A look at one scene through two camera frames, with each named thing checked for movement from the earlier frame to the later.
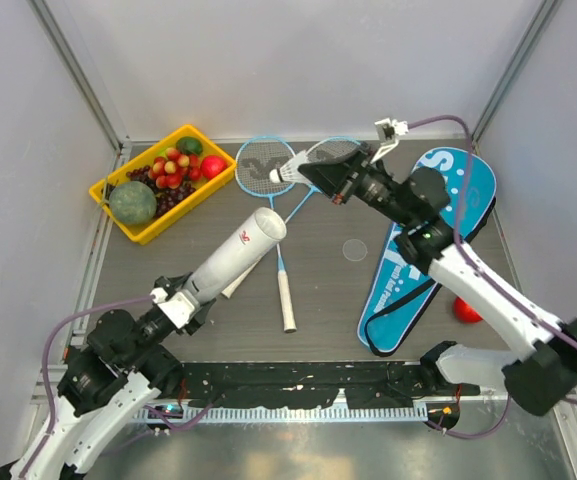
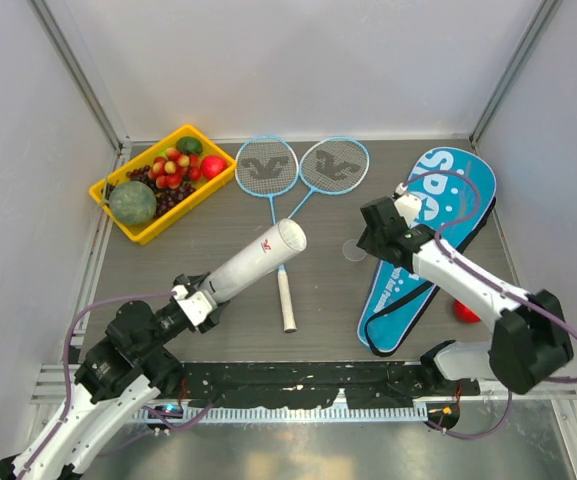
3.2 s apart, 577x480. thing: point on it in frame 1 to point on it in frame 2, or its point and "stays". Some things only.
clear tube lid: [354, 249] stays
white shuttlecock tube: [236, 251] to [283, 242]
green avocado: [189, 145] stays
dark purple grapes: [166, 198] stays
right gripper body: [371, 185] to [370, 241]
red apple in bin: [212, 165] stays
